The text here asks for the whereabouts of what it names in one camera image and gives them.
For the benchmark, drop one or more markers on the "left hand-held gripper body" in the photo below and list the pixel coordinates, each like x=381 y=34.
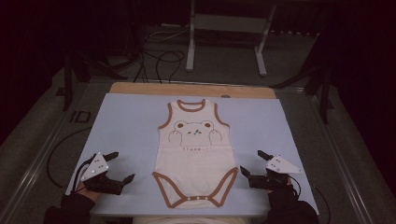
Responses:
x=98 y=169

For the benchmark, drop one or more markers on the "person's right hand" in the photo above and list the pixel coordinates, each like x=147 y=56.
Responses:
x=288 y=184

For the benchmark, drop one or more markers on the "black tripod stand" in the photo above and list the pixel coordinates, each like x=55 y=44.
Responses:
x=325 y=99
x=67 y=84

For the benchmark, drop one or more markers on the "cream baby bodysuit brown trim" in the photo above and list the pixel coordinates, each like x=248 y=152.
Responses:
x=196 y=161

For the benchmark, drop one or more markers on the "white metal stand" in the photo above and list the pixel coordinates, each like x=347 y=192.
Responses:
x=230 y=23

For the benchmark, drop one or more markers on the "light blue mat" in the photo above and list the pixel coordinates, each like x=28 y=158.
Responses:
x=124 y=124

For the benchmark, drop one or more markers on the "metal floor rail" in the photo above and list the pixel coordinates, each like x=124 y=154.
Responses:
x=342 y=174
x=34 y=160

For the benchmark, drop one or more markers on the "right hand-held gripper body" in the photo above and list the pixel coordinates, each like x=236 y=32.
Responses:
x=277 y=174

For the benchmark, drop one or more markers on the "person's left hand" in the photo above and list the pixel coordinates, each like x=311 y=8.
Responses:
x=88 y=194

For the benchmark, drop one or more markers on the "black square floor bracket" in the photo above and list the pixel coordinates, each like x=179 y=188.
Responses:
x=81 y=116

